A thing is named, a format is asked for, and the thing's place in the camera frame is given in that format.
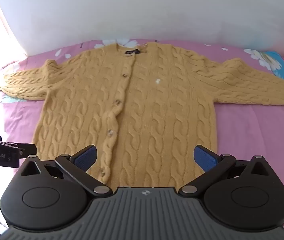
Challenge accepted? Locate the mustard cable-knit cardigan sweater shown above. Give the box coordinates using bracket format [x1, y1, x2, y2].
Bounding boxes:
[0, 42, 284, 188]

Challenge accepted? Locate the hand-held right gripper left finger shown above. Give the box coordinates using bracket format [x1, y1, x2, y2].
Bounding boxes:
[20, 144, 113, 196]

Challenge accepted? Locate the pink floral bed sheet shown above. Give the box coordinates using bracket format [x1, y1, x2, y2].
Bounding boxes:
[0, 38, 284, 180]

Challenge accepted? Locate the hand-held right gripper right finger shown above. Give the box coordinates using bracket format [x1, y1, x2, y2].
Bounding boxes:
[179, 144, 271, 197]

